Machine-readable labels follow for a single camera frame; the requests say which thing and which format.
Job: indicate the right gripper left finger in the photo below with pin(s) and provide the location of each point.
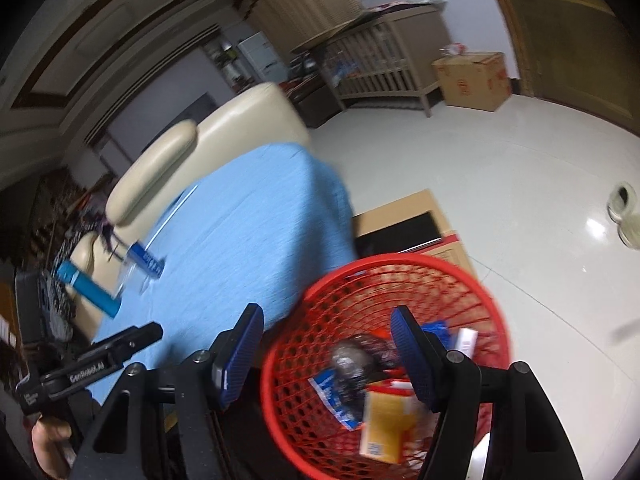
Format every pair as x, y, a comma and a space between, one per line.
163, 424

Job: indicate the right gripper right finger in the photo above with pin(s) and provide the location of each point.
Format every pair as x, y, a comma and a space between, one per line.
527, 439

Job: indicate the white purple medicine box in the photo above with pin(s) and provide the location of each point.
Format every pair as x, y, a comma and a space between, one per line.
465, 341

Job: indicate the red yellow white box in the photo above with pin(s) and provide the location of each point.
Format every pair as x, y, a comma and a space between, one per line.
390, 416

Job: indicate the blue plastic bag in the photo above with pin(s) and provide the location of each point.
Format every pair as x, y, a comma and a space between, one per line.
440, 330

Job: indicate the clear plastic tray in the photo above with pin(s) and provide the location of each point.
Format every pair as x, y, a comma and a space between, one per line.
131, 280

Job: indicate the black plastic bag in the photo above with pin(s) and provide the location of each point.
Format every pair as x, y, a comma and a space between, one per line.
358, 361

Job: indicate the blue white snack wrapper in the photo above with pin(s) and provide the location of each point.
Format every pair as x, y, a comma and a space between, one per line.
335, 399

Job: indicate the dark blue torn carton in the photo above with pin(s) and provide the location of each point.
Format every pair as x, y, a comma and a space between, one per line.
145, 261

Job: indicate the person left hand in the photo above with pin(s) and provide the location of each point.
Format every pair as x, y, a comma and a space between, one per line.
51, 443

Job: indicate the dark clothes pile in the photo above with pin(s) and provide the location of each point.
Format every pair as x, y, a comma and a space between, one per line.
56, 234

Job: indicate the blue cylinder bottle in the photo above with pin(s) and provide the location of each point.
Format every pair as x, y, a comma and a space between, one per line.
70, 275

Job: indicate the red plastic mesh basket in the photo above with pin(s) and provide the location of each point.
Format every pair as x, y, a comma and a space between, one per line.
359, 299

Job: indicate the black tablet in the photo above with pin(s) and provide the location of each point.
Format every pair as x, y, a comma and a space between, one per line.
409, 235

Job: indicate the white thin rod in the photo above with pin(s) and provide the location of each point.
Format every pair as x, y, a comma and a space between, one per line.
168, 214

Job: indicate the blue table cloth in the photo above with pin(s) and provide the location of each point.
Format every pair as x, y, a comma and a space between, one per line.
279, 220

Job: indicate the flat cardboard box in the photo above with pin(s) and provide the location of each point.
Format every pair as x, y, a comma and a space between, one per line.
449, 249

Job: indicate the flat white slipper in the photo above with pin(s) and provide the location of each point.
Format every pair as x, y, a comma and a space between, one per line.
629, 230

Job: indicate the upright white slipper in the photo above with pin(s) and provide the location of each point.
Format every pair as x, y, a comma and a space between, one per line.
621, 201

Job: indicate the cream leather sofa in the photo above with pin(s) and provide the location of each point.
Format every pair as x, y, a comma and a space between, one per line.
185, 154

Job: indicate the brown cardboard box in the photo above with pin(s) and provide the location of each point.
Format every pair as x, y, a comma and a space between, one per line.
476, 80

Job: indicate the wooden baby crib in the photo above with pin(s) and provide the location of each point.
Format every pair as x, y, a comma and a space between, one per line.
384, 53

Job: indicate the wooden door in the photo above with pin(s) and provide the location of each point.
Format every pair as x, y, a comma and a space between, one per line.
576, 53

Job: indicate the white refrigerator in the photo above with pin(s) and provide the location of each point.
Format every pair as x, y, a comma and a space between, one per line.
263, 58

